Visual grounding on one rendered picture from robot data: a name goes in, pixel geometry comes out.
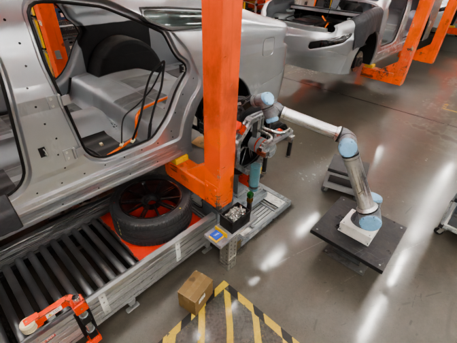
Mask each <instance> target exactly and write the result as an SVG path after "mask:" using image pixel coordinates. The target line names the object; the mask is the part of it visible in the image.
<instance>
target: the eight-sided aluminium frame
mask: <svg viewBox="0 0 457 343"><path fill-rule="evenodd" d="M262 118H264V115H263V111H262V110H260V111H258V112H256V113H254V114H251V115H249V116H246V118H245V119H244V122H243V124H244V125H245V126H246V127H247V129H246V130H245V132H244V134H243V135H240V134H238V133H237V134H236V139H235V164H234V168H236V169H238V170H239V171H240V172H241V173H243V174H245V175H250V165H251V164H250V165H248V166H247V167H245V168H244V167H242V166H241V165H240V164H239V160H240V149H241V143H242V141H243V139H244V138H245V136H246V134H247V133H248V131H249V130H250V127H251V126H252V124H253V123H255V122H256V121H258V120H261V119H262ZM269 134H271V135H272V136H273V139H274V138H276V137H277V134H274V133H273V134H272V133H269ZM254 163H260V164H261V167H262V166H263V157H262V156H259V158H258V160H257V161H255V162H254Z"/></svg>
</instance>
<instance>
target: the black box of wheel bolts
mask: <svg viewBox="0 0 457 343"><path fill-rule="evenodd" d="M250 212H251V210H249V209H248V208H246V207H245V206H243V205H242V204H240V203H239V202H237V203H235V204H234V205H232V206H231V207H229V208H228V209H226V210H225V211H223V212H222V213H220V225H221V226H222V227H224V228H225V229H226V230H227V231H229V232H230V233H231V234H234V232H236V231H237V230H239V229H240V228H242V227H243V226H244V225H245V224H247V223H248V222H250Z"/></svg>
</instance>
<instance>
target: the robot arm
mask: <svg viewBox="0 0 457 343"><path fill-rule="evenodd" d="M248 96H249V97H248ZM248 96H246V97H245V98H244V99H240V100H239V101H238V102H237V107H238V108H237V110H238V112H239V113H240V114H242V113H243V112H245V111H246V110H247V109H249V108H250V107H252V106H253V107H255V108H257V107H261V110H262V111H263V115H264V117H265V121H266V122H267V123H268V124H269V123H274V122H275V121H277V120H278V119H279V118H283V119H285V120H288V121H290V122H292V123H295V124H298V125H300V126H302V127H305V128H308V129H311V130H313V131H316V132H318V133H321V134H323V135H326V136H329V137H331V138H333V139H334V141H335V142H338V143H339V145H338V150H339V153H340V154H341V156H342V158H343V161H344V163H345V167H346V170H347V173H348V176H349V179H350V182H351V185H352V189H353V192H354V195H355V198H356V201H357V204H358V206H357V207H356V211H355V212H354V213H353V214H352V215H351V218H350V219H351V221H352V223H353V224H354V225H356V226H357V227H359V228H361V229H364V230H366V231H376V230H378V229H379V228H380V227H381V225H382V216H381V210H380V206H381V204H382V200H383V199H382V197H381V196H380V195H378V194H376V193H373V192H371V190H370V188H369V183H368V181H367V177H366V174H365V170H364V167H363V165H362V161H361V158H360V153H359V149H358V145H357V138H356V136H355V135H354V134H353V133H352V132H351V131H350V130H349V129H346V128H345V127H336V126H333V125H330V124H328V123H326V122H323V121H321V120H318V119H315V118H312V117H310V116H307V115H305V114H302V113H300V112H297V111H294V110H291V109H289V108H286V107H285V106H282V105H281V103H279V102H274V96H273V95H272V94H271V93H270V92H264V93H260V94H257V95H248ZM241 104H242V105H241ZM278 117H279V118H278Z"/></svg>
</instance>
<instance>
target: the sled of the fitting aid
mask: <svg viewBox="0 0 457 343"><path fill-rule="evenodd" d="M258 187H259V188H260V193H259V194H257V195H256V196H254V197H253V202H252V207H253V206H255V205H256V204H257V203H258V202H260V201H261V200H263V199H264V198H265V197H266V196H267V190H265V189H263V188H262V187H260V186H258Z"/></svg>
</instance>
